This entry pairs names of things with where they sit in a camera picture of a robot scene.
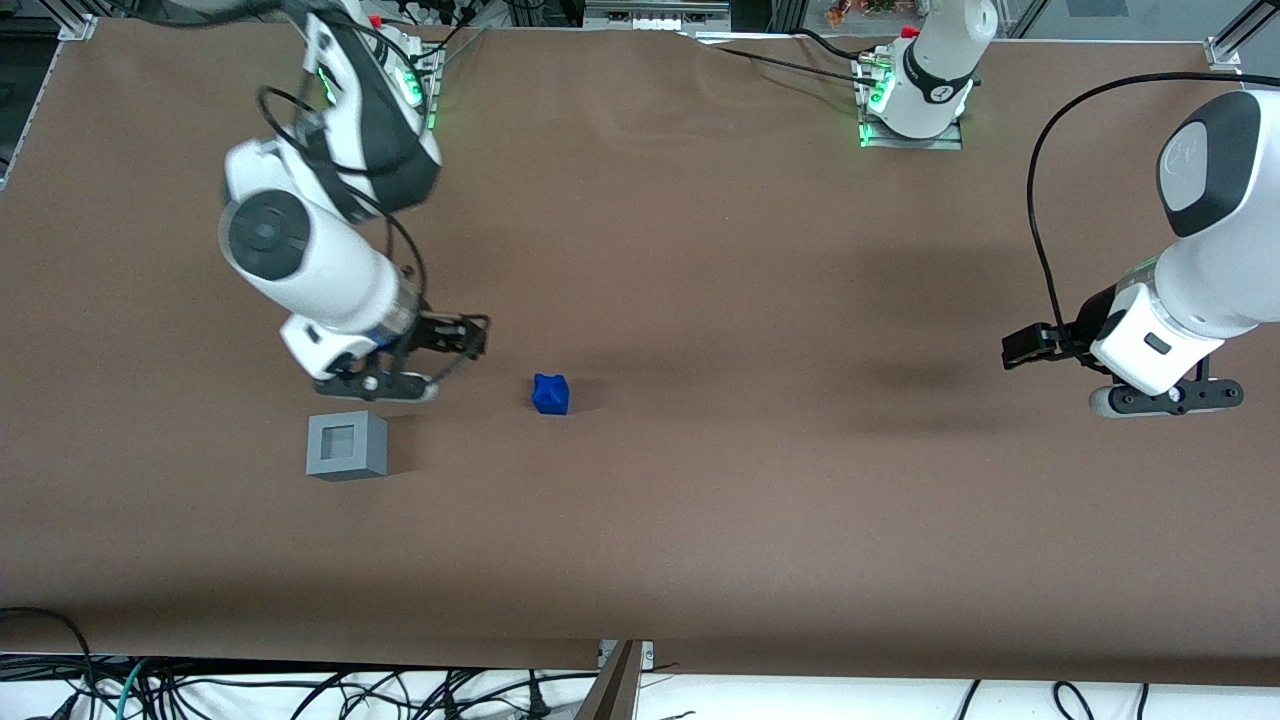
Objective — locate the silver corner bracket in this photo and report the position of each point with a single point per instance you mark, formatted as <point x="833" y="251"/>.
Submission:
<point x="78" y="27"/>
<point x="1225" y="55"/>

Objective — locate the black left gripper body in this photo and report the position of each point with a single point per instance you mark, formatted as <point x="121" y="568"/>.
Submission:
<point x="1092" y="321"/>

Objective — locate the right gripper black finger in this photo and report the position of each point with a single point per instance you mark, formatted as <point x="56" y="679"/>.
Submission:
<point x="460" y="338"/>

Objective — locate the gray square base block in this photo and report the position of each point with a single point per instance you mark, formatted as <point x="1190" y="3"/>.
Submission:
<point x="370" y="450"/>

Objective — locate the aluminium frame profile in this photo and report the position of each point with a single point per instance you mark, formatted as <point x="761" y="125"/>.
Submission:
<point x="1250" y="22"/>

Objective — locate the brown table cover sheet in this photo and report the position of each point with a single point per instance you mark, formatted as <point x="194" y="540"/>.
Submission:
<point x="700" y="250"/>

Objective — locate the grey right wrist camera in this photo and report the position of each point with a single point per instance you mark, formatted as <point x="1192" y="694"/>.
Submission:
<point x="385" y="386"/>

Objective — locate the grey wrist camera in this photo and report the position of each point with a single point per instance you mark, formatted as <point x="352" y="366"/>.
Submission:
<point x="385" y="386"/>
<point x="1160" y="398"/>

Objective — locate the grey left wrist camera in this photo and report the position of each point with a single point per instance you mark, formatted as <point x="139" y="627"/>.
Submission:
<point x="1160" y="398"/>

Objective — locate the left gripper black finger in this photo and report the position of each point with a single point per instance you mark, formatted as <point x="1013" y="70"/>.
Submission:
<point x="1025" y="348"/>

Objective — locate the blue plastic part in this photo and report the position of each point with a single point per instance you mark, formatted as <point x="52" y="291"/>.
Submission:
<point x="551" y="395"/>

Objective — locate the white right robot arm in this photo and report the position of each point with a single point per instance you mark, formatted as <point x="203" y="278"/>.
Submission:
<point x="330" y="270"/>

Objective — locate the metal table edge bracket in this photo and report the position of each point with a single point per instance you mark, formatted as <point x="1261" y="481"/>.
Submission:
<point x="625" y="680"/>

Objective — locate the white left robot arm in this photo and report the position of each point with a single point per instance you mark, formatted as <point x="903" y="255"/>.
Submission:
<point x="1215" y="270"/>

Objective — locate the grey power strip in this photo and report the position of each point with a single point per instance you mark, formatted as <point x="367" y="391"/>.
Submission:
<point x="655" y="15"/>

